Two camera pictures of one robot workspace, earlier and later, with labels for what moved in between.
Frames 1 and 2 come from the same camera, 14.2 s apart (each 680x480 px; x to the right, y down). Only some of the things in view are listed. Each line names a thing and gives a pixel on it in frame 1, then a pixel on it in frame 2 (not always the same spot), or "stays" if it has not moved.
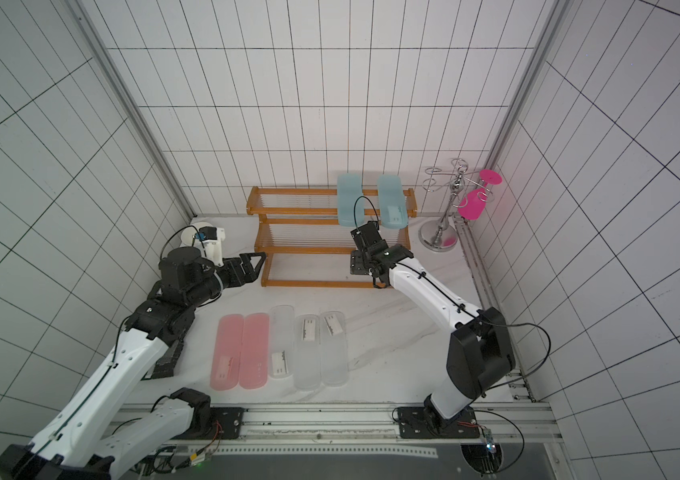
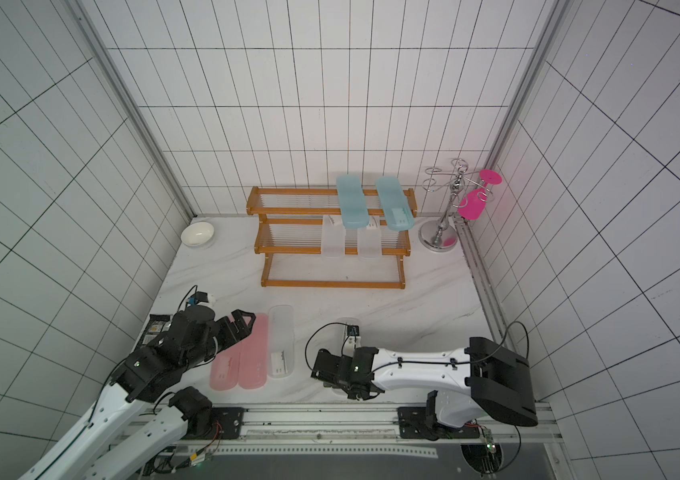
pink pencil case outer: [225, 368] stays
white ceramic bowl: [188, 233] stays
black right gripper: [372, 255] → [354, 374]
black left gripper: [232, 264] → [243, 331]
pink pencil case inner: [254, 358] stays
